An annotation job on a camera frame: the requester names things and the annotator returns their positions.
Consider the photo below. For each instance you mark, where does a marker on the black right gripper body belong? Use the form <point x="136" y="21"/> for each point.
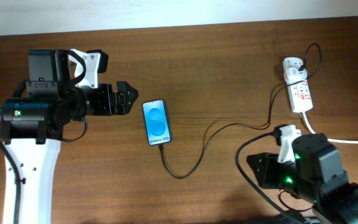
<point x="275" y="174"/>

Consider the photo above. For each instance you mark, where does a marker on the white power strip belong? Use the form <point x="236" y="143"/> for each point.
<point x="299" y="92"/>

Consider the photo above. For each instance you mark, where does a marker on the white USB charger plug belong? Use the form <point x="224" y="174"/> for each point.
<point x="293" y="75"/>

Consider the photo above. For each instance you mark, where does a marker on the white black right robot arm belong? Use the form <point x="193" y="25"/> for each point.
<point x="316" y="176"/>

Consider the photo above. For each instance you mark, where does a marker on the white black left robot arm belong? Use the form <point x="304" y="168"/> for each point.
<point x="62" y="87"/>

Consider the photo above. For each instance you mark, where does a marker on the blue Galaxy S25+ smartphone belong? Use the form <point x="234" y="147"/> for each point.
<point x="156" y="122"/>

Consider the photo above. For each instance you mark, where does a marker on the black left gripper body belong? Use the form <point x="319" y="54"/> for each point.
<point x="101" y="99"/>

